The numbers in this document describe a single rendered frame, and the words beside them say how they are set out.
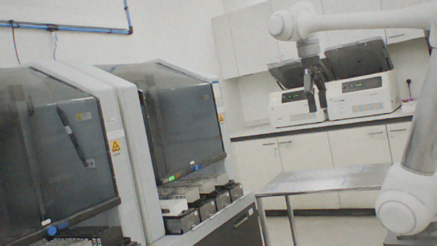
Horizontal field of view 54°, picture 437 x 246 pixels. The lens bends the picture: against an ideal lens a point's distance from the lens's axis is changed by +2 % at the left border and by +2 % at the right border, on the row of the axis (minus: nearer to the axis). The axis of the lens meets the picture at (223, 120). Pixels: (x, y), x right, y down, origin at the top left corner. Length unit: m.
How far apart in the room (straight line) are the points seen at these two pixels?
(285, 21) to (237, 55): 3.18
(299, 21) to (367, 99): 2.47
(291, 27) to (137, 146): 0.85
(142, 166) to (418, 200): 1.11
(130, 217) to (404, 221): 1.05
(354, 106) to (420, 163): 2.58
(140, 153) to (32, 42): 1.40
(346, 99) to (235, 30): 1.47
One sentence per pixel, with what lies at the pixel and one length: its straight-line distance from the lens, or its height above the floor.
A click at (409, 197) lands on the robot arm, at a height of 0.91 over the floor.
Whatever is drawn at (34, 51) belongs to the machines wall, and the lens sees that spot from 3.05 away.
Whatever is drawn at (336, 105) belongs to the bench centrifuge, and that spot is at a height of 1.04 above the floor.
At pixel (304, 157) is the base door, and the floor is 0.59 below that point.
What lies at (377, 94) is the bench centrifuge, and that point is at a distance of 3.91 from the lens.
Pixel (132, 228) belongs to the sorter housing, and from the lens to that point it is 1.86.
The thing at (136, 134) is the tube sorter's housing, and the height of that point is 1.22.
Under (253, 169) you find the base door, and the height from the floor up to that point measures 0.51.
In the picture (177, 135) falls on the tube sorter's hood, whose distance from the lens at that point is 2.09.
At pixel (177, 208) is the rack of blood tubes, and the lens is 2.00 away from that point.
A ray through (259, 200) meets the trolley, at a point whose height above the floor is 0.78.
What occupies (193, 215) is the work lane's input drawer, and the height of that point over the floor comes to 0.79.
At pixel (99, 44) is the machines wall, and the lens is 3.42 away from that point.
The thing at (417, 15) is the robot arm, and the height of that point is 1.45.
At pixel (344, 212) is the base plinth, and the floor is 0.03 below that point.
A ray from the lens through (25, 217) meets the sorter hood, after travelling 1.53.
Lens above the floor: 1.31
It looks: 3 degrees down
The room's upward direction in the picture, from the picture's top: 11 degrees counter-clockwise
